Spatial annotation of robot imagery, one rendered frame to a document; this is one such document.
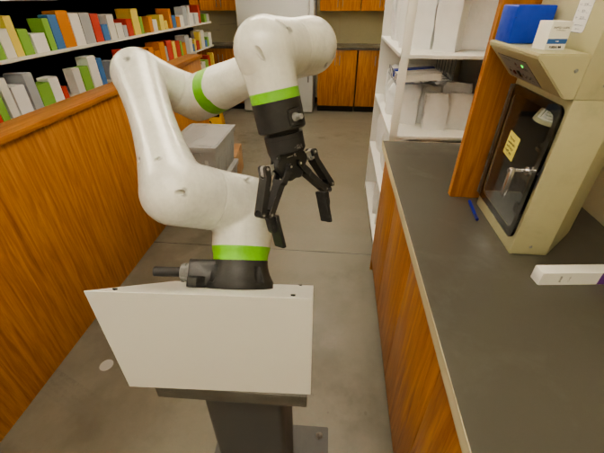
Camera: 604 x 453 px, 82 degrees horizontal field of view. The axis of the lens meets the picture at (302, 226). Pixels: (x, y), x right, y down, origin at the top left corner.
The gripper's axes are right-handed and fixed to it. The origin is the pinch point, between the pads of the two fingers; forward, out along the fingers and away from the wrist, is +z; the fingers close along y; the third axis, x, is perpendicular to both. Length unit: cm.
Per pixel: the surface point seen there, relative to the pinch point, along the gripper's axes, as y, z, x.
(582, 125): 68, -5, -32
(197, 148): 72, -1, 203
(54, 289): -47, 41, 153
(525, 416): 13, 39, -39
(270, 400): -19.9, 30.6, -2.1
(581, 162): 70, 5, -32
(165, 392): -35.0, 25.6, 13.5
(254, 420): -20, 48, 12
